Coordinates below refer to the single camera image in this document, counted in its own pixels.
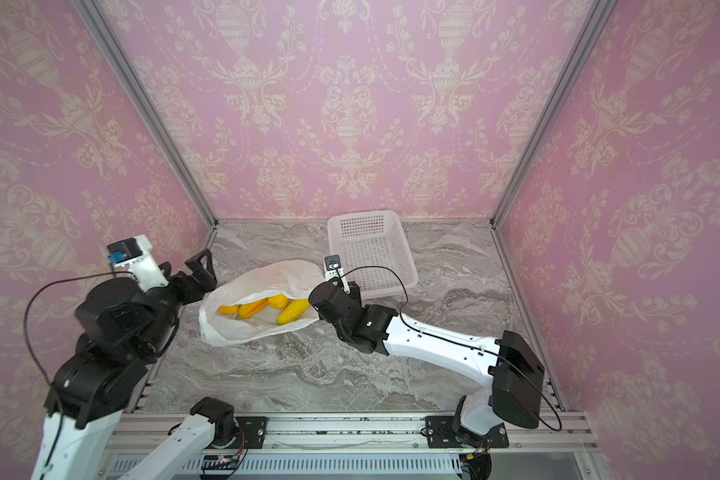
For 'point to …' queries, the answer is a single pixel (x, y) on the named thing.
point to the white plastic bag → (293, 278)
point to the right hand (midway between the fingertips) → (330, 285)
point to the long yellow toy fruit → (293, 312)
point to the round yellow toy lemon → (232, 309)
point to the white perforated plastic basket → (373, 251)
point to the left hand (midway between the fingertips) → (196, 258)
